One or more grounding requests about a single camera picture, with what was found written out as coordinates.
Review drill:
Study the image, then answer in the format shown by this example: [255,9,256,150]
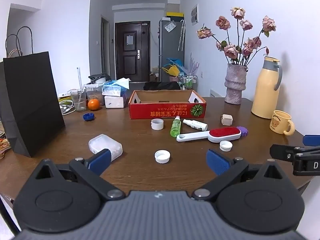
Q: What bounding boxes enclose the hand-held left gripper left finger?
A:
[32,149,125,201]

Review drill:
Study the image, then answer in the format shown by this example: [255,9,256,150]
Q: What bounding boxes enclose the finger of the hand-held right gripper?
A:
[303,135,320,146]
[270,144,320,161]

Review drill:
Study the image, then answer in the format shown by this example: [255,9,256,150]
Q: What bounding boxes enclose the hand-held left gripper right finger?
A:
[192,149,288,201]

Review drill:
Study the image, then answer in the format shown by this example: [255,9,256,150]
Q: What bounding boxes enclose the clear plastic box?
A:
[88,134,123,162]

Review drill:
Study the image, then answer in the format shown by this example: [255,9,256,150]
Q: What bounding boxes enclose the white bottle cap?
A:
[219,140,233,152]
[154,150,171,164]

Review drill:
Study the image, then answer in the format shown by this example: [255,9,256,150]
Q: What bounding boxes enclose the white and red lint brush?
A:
[176,127,242,143]

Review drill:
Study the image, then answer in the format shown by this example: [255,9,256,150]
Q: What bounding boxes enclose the purple bottle cap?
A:
[235,126,249,137]

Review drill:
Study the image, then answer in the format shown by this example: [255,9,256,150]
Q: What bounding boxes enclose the white spray bottle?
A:
[183,119,208,131]

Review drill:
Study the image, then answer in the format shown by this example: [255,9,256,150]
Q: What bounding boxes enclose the green spray bottle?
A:
[170,116,181,137]

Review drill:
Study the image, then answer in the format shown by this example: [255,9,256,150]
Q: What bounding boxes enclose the white ring cap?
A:
[151,118,164,130]

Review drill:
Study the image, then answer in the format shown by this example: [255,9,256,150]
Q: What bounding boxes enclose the red cardboard box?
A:
[129,89,207,119]

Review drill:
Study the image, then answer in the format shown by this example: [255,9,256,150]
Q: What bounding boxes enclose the yellow bear mug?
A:
[269,110,295,136]

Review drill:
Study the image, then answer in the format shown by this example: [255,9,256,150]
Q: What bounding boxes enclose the orange fruit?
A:
[88,99,101,111]

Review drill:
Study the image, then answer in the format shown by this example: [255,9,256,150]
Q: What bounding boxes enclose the white tissue pack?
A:
[104,95,127,109]

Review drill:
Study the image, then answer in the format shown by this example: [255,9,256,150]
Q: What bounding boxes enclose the clear glass cup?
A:
[70,89,87,112]

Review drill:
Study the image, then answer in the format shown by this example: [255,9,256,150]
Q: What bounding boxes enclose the yellow thermos jug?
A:
[251,56,283,119]

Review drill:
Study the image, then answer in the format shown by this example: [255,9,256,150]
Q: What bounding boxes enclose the clear food container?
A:
[85,83,105,106]

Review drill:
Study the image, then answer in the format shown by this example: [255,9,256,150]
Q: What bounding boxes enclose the blue tissue pack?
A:
[102,78,131,97]

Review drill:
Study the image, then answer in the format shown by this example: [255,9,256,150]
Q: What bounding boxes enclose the black folding stand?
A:
[88,74,111,84]

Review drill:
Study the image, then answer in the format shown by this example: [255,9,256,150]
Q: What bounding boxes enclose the metal cart with bottles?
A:
[179,72,198,91]

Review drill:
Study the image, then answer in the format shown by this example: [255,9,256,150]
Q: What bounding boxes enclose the black paper bag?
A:
[0,26,66,158]

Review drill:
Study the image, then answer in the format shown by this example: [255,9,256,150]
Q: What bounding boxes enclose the colourful snack packet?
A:
[0,130,12,160]

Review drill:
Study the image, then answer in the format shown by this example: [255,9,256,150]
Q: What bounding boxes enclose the purple feather decoration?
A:
[186,52,200,77]

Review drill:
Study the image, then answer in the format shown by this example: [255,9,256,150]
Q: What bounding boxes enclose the blue and yellow plastic items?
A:
[160,58,187,78]

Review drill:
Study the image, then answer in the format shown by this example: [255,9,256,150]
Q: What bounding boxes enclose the dark brown door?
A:
[115,21,151,83]

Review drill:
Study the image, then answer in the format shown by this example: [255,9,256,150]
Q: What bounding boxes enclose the grey refrigerator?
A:
[159,17,185,82]

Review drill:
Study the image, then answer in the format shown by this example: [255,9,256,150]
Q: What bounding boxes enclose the white folded umbrella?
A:
[178,19,186,51]

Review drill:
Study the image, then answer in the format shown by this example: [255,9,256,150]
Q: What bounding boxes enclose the white charger with cables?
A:
[59,100,75,115]

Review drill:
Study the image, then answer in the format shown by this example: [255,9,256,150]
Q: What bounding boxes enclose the white wall panel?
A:
[191,4,199,26]

